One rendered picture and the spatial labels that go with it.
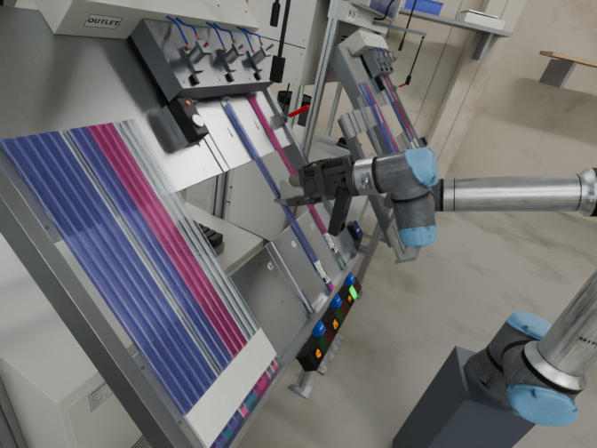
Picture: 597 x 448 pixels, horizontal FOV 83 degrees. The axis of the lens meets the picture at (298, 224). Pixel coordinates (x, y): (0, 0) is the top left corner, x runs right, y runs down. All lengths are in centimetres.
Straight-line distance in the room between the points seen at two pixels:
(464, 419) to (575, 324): 44
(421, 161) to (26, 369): 83
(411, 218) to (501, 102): 382
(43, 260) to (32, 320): 45
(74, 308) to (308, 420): 114
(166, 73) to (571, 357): 92
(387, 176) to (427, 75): 365
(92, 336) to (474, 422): 95
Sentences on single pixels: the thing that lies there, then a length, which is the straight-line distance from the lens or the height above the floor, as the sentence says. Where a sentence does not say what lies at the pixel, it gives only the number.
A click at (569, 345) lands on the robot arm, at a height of 87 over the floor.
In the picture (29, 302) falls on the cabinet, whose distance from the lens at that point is 99.
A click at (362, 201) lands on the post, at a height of 79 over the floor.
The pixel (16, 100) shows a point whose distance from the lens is 61.
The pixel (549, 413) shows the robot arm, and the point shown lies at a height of 71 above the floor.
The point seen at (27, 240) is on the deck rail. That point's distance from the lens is 52.
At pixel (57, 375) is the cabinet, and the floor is 62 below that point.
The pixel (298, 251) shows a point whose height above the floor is 81.
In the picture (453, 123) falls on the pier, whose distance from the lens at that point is 413.
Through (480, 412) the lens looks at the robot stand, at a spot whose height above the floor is 52.
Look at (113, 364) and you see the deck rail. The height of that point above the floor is 86.
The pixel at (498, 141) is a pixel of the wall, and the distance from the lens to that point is 455.
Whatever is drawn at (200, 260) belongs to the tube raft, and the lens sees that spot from 60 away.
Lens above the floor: 128
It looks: 30 degrees down
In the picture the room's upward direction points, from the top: 14 degrees clockwise
